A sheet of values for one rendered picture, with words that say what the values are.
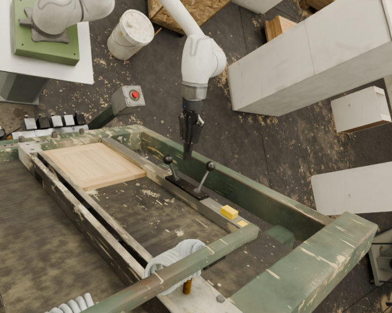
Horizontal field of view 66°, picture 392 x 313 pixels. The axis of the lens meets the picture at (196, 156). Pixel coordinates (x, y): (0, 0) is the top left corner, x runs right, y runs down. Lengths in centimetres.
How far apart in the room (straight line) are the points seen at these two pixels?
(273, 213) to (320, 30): 228
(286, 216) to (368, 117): 463
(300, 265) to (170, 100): 253
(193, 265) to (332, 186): 418
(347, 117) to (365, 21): 298
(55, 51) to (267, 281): 150
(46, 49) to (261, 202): 129
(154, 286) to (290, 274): 40
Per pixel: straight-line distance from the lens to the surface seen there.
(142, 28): 281
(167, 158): 108
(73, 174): 126
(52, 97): 259
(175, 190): 114
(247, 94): 353
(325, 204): 465
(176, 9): 118
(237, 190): 125
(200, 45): 103
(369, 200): 441
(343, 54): 301
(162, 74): 318
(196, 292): 64
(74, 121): 177
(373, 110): 565
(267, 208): 118
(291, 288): 71
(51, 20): 167
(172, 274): 44
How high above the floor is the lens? 232
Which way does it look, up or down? 49 degrees down
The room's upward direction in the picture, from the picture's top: 71 degrees clockwise
